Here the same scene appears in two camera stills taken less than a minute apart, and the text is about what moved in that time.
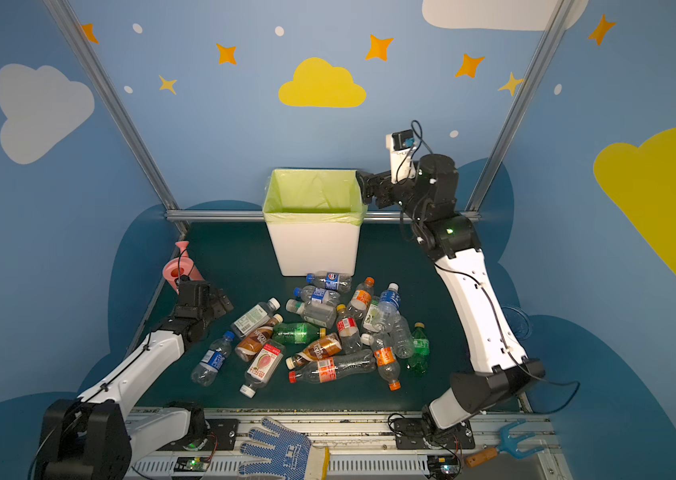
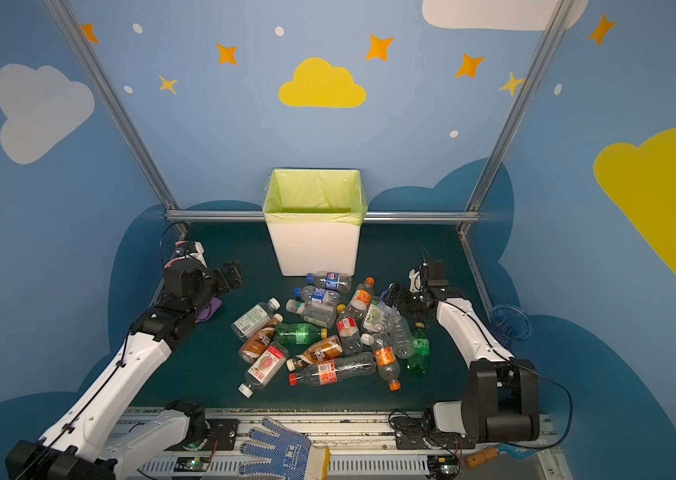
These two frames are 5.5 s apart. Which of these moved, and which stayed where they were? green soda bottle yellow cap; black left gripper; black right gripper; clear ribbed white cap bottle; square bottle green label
Moved: black left gripper; black right gripper
Stayed: square bottle green label; green soda bottle yellow cap; clear ribbed white cap bottle
